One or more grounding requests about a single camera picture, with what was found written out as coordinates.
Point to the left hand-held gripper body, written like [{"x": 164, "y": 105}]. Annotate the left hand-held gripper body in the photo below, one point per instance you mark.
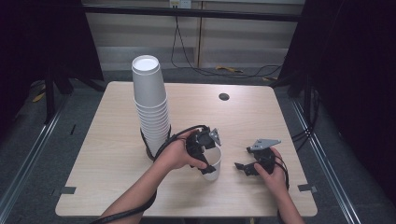
[{"x": 202, "y": 140}]

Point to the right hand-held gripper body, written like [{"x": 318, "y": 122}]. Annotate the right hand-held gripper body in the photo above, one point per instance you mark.
[{"x": 264, "y": 144}]

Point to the single white paper cup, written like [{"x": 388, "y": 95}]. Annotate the single white paper cup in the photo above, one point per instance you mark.
[{"x": 215, "y": 157}]

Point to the stack of white paper cups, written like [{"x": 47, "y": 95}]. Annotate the stack of white paper cups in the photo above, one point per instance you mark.
[{"x": 149, "y": 90}]

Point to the person's right hand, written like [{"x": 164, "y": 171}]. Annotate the person's right hand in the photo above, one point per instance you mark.
[{"x": 277, "y": 180}]

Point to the person's left hand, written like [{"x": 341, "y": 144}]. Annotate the person's left hand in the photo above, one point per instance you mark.
[{"x": 174, "y": 154}]

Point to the dark round table grommet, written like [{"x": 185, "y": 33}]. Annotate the dark round table grommet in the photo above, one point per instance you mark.
[{"x": 224, "y": 96}]

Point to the grey tape strip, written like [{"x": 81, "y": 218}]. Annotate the grey tape strip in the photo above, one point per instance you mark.
[
  {"x": 68, "y": 190},
  {"x": 307, "y": 188}
]

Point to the small yellow floor object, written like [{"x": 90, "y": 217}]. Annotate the small yellow floor object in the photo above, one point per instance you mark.
[{"x": 269, "y": 79}]

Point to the black curtain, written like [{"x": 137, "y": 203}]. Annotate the black curtain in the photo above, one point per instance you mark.
[
  {"x": 351, "y": 77},
  {"x": 37, "y": 37}
]

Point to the black horizontal bar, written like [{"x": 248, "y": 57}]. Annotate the black horizontal bar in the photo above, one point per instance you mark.
[{"x": 218, "y": 14}]

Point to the black metal stand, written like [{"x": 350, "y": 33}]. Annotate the black metal stand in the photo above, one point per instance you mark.
[{"x": 49, "y": 99}]

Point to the yellow floor scrap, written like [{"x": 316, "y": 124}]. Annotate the yellow floor scrap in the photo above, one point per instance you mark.
[{"x": 38, "y": 97}]

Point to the metal floor rail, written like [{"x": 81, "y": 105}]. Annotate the metal floor rail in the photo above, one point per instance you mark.
[
  {"x": 31, "y": 155},
  {"x": 327, "y": 174}
]

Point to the white wall socket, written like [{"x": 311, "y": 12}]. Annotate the white wall socket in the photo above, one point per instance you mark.
[{"x": 180, "y": 3}]

